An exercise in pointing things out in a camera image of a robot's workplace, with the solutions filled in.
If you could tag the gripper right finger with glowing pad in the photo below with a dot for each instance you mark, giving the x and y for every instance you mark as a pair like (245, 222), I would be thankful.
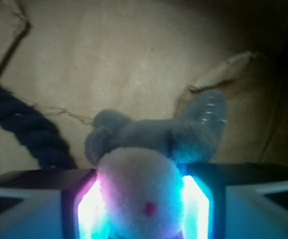
(236, 201)

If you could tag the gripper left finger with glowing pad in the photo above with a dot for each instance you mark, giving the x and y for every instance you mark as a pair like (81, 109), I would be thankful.
(51, 204)

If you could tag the gray plush animal toy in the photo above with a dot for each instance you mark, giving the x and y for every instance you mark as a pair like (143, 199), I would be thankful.
(140, 164)

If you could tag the crumpled brown paper bag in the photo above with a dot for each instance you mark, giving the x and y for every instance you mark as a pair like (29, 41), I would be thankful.
(70, 59)

